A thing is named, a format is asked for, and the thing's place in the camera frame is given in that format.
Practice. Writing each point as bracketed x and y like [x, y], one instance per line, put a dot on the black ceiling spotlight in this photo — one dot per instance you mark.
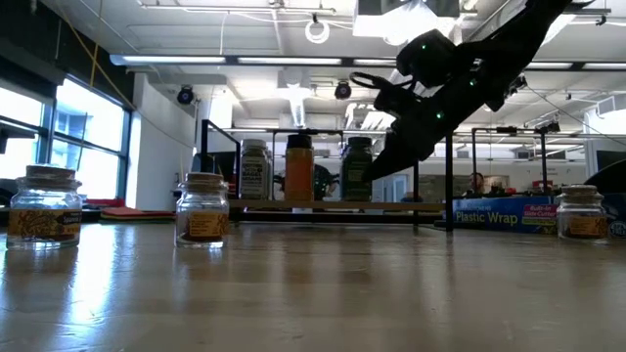
[343, 91]
[186, 96]

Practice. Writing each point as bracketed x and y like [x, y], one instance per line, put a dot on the blue plastic wrap box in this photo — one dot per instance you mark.
[489, 215]

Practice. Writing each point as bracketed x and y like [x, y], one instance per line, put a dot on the white lid spice jar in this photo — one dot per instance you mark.
[255, 176]

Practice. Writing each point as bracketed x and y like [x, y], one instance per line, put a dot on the green lid spice jar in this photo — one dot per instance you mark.
[356, 171]

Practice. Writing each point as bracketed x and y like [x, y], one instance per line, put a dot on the small cork stopper glass jar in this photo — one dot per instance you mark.
[202, 225]
[44, 225]
[582, 225]

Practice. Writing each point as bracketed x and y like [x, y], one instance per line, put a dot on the window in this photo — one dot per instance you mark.
[88, 122]

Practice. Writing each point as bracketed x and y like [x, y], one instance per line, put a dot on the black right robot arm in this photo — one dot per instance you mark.
[513, 39]

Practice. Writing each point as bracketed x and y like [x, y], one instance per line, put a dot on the wooden shelf black metal frame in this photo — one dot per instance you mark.
[332, 205]

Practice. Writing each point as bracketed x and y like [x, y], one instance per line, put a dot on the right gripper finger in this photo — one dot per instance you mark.
[391, 163]

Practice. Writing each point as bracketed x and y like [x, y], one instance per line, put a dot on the black background rig frame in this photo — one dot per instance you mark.
[543, 156]

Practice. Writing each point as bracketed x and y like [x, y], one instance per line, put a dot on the ceiling light bar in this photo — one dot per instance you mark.
[171, 59]

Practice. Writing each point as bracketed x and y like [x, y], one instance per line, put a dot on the person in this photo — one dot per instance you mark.
[477, 183]
[325, 183]

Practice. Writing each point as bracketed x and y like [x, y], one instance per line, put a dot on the orange spice black lid jar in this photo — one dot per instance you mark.
[299, 176]

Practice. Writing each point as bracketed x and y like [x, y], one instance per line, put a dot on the red paper pad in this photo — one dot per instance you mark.
[132, 212]

